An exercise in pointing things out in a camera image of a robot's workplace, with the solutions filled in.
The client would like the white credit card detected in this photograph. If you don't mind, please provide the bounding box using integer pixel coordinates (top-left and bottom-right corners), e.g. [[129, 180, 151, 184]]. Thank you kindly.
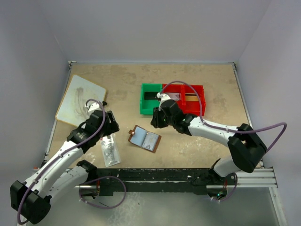
[[142, 132, 158, 151]]

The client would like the brown leather card holder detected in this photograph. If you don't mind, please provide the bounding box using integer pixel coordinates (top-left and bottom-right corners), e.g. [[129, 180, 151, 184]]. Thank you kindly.
[[128, 125, 162, 153]]

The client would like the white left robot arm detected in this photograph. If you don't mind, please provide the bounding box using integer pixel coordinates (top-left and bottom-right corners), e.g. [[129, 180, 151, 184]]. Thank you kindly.
[[10, 110, 119, 225]]

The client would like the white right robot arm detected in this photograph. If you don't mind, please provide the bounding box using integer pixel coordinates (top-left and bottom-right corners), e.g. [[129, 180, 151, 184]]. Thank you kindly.
[[151, 99, 267, 184]]

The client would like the silver card in bin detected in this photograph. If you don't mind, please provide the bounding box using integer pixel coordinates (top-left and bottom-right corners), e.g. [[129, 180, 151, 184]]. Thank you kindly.
[[166, 93, 181, 101]]

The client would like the gold card in bin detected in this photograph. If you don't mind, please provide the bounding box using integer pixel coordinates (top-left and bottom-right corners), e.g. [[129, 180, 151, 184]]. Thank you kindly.
[[185, 94, 198, 102]]

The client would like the black card in bin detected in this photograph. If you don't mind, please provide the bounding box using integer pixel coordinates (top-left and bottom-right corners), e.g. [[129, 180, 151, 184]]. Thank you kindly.
[[143, 92, 157, 100]]

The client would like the green plastic bin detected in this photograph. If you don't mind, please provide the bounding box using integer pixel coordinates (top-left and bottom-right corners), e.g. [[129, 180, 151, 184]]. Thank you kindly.
[[140, 83, 162, 115]]

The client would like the red bin right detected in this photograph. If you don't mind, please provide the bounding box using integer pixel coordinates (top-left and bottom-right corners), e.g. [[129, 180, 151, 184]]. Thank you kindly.
[[184, 85, 206, 116]]

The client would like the white board yellow rim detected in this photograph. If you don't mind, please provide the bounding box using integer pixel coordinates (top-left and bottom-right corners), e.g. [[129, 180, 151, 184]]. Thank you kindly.
[[55, 75, 106, 127]]

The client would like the clear plastic packet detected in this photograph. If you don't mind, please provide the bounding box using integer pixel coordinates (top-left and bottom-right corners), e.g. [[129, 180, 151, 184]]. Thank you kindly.
[[100, 133, 121, 167]]

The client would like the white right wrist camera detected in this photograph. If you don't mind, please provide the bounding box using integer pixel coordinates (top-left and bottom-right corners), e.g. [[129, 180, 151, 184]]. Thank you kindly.
[[157, 93, 171, 102]]

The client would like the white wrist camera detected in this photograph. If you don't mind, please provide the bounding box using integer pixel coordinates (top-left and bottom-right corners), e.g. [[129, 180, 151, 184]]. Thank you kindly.
[[84, 102, 101, 115], [157, 93, 171, 102]]

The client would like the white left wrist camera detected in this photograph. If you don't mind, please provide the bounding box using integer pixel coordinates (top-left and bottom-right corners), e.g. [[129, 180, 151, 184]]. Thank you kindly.
[[84, 102, 101, 115]]

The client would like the metal corner bracket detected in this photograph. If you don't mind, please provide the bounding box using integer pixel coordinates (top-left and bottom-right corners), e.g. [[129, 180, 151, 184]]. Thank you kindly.
[[68, 61, 77, 71]]

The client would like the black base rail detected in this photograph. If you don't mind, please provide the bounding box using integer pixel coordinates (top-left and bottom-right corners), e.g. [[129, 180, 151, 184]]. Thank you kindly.
[[77, 160, 238, 198]]

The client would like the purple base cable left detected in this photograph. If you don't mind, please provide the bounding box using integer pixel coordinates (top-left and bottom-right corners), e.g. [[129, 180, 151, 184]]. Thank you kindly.
[[79, 175, 127, 209]]

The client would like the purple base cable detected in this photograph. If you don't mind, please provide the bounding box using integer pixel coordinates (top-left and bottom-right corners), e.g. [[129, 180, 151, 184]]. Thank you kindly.
[[79, 175, 127, 209], [210, 173, 238, 203]]

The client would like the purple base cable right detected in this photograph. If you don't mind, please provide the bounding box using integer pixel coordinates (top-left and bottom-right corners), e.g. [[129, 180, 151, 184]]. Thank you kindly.
[[210, 173, 238, 203]]

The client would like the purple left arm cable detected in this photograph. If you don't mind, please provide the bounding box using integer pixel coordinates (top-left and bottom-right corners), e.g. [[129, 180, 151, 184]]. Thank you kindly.
[[16, 98, 106, 224]]

